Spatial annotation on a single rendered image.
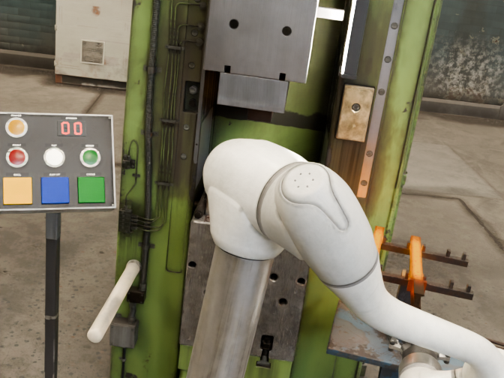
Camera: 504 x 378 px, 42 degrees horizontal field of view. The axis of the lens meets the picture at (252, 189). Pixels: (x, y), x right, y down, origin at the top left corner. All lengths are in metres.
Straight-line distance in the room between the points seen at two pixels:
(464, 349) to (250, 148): 0.50
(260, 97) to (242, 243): 0.96
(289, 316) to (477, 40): 6.70
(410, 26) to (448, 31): 6.32
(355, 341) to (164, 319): 0.75
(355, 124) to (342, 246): 1.19
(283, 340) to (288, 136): 0.76
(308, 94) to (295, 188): 1.55
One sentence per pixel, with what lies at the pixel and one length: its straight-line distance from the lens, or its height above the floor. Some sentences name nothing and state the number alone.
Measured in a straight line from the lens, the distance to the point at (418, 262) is 1.95.
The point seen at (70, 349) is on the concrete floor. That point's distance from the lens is 3.03.
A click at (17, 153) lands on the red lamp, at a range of 1.96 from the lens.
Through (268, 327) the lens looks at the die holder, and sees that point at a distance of 2.17.
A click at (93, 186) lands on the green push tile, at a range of 1.96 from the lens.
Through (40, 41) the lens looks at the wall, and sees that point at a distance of 8.26.
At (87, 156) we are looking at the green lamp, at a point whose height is 1.09.
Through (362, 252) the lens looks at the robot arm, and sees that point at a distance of 0.95.
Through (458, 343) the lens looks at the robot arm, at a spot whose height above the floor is 1.14.
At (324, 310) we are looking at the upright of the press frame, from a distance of 2.36.
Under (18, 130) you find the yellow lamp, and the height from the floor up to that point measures 1.16.
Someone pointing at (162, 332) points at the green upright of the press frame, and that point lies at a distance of 2.48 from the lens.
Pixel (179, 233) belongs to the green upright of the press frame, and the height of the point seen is 0.77.
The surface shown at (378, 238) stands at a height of 0.94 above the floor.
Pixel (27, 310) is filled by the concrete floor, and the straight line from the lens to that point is 3.30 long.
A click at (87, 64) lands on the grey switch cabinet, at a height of 0.24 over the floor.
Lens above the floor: 1.74
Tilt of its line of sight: 21 degrees down
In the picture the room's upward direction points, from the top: 7 degrees clockwise
